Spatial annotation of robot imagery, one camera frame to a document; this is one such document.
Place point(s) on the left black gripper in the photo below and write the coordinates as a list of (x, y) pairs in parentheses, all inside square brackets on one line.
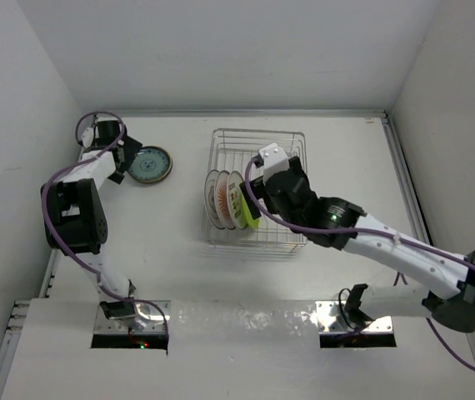
[(130, 149)]

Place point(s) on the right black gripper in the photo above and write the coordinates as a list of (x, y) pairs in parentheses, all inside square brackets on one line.
[(258, 191)]

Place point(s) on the green plate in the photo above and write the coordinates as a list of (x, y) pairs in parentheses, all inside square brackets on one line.
[(251, 222)]

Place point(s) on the dark grey blue plate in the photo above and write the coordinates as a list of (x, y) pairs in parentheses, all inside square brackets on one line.
[(151, 165)]

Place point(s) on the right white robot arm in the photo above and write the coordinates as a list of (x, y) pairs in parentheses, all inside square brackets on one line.
[(445, 281)]

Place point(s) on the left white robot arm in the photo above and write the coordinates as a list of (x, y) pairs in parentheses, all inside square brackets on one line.
[(73, 214)]

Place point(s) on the white plate colourful print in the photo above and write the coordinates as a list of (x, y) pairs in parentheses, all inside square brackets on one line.
[(234, 197)]

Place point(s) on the white plate orange flower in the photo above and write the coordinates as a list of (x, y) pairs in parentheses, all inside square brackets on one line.
[(221, 200)]

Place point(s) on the white plate dark pattern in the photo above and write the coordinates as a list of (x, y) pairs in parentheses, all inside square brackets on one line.
[(209, 199)]

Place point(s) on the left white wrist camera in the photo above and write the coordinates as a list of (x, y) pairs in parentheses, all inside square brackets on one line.
[(88, 136)]

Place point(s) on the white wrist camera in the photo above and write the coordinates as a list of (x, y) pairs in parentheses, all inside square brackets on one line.
[(272, 159), (88, 136)]

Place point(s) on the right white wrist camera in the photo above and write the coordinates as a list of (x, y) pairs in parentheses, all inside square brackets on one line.
[(272, 159)]

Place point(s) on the metal wire dish rack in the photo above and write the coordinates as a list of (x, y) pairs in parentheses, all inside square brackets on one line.
[(231, 150)]

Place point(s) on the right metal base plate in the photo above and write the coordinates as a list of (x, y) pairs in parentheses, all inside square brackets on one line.
[(330, 322)]

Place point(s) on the metal base plate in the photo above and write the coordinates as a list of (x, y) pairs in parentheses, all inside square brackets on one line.
[(116, 318), (330, 322)]

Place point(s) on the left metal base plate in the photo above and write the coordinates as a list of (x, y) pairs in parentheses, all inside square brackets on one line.
[(116, 318)]

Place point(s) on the aluminium table frame rail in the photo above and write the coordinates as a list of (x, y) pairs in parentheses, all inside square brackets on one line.
[(242, 320)]

